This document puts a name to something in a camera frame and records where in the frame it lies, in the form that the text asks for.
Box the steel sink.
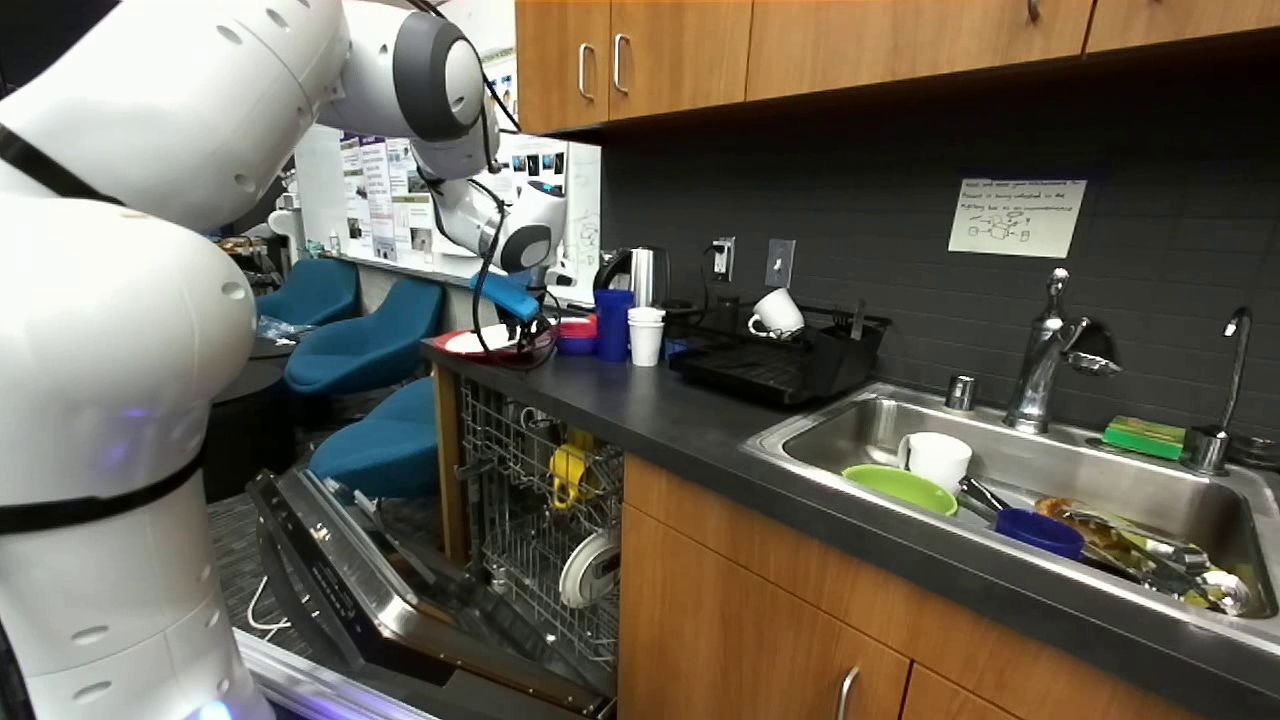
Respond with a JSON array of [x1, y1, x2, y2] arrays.
[[741, 379, 1280, 661]]

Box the purple bowl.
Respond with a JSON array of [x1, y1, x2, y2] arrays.
[[546, 314, 604, 360]]

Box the aluminium frame rail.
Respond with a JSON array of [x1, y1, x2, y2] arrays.
[[230, 624, 444, 720]]

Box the green plate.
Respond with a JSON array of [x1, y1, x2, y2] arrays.
[[835, 458, 963, 522]]

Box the white research poster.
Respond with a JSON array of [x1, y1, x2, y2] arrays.
[[435, 129, 576, 272]]

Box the wooden base cabinets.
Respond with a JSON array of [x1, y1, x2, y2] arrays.
[[610, 449, 1210, 720]]

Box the white paper wall note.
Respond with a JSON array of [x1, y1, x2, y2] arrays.
[[945, 172, 1090, 263]]

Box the black dish rack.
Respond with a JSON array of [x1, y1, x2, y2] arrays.
[[658, 300, 891, 414]]

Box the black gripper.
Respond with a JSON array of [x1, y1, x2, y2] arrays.
[[502, 314, 559, 360]]

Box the blue tumbler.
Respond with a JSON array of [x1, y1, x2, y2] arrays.
[[591, 284, 638, 365]]

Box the metal cabinet handle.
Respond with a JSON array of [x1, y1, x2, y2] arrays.
[[571, 36, 598, 106], [830, 661, 868, 720], [608, 29, 634, 102]]

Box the blue plastic container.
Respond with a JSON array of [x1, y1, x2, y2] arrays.
[[991, 505, 1086, 565]]

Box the teal chair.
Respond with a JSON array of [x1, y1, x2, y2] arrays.
[[278, 272, 452, 399], [302, 371, 444, 505], [254, 253, 364, 333]]

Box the wooden wall cabinets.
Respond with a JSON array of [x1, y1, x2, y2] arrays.
[[513, 0, 1280, 140]]

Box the green sponge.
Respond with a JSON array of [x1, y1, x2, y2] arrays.
[[1098, 414, 1195, 469]]

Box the small chrome tap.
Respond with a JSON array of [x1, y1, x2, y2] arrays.
[[1195, 300, 1261, 481]]

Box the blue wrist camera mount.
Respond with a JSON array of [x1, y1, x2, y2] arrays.
[[475, 270, 553, 327]]

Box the yellow cup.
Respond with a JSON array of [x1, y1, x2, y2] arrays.
[[542, 435, 598, 518]]

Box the steel dishwasher door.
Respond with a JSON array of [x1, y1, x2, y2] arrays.
[[242, 465, 621, 720]]

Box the red plate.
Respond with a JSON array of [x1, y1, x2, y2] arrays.
[[425, 325, 554, 368]]

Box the wooden cabinet side panel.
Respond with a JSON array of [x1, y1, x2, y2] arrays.
[[432, 365, 473, 565]]

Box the chrome faucet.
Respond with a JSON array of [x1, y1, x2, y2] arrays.
[[1009, 263, 1129, 435]]

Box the whiteboard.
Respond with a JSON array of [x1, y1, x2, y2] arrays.
[[286, 117, 604, 314]]

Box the white floor cable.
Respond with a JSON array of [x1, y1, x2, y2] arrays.
[[238, 577, 292, 649]]

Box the white paper cup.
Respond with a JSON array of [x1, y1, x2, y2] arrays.
[[623, 306, 669, 371]]

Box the grey light switch plate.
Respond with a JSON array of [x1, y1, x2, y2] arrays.
[[761, 233, 798, 293]]

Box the dirty cutlery pile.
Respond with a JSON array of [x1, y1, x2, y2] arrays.
[[1035, 492, 1268, 620]]

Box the white ceramic mug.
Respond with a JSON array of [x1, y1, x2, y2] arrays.
[[741, 284, 810, 343]]

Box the wire dishwasher rack with mugs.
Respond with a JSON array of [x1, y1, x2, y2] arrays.
[[457, 378, 627, 538]]

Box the wire dishwasher rack with plates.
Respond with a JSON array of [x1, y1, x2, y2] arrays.
[[464, 518, 623, 695]]

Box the steel electric kettle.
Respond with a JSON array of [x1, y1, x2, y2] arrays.
[[588, 241, 658, 315]]

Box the white plate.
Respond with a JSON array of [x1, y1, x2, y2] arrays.
[[553, 523, 623, 616], [440, 327, 521, 360]]

